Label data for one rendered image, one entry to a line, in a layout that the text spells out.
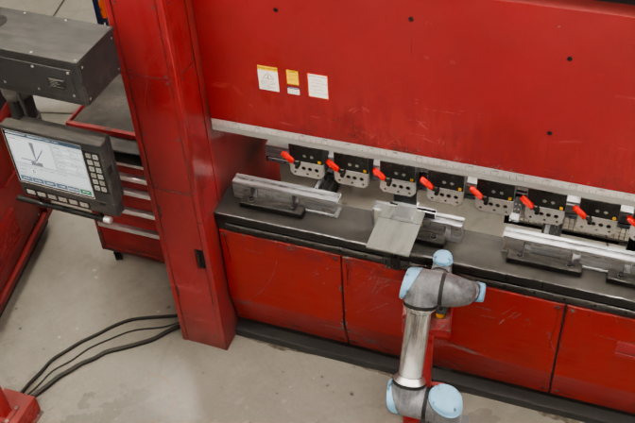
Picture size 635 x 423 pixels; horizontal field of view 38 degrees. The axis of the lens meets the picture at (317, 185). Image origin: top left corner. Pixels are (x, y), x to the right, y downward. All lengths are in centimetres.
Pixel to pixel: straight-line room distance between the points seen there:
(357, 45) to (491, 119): 57
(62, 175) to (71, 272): 169
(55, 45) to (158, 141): 70
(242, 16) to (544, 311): 173
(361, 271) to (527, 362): 84
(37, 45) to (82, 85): 22
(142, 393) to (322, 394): 88
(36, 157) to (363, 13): 137
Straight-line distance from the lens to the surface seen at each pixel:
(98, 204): 367
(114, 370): 477
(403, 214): 387
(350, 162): 379
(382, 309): 420
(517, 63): 331
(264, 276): 432
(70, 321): 505
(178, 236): 421
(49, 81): 340
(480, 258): 389
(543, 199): 367
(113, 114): 465
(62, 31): 346
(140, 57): 361
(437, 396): 327
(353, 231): 398
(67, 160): 360
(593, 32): 321
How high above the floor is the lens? 366
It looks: 41 degrees down
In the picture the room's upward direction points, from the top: 4 degrees counter-clockwise
